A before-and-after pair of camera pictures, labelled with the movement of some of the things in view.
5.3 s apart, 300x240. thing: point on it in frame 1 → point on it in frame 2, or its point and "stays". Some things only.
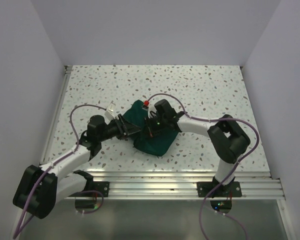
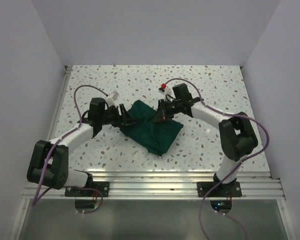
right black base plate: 232,189 stays
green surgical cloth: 144,140 stays
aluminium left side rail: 56,116 stays
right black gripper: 149,130 → 162,114
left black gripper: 124,128 → 124,119
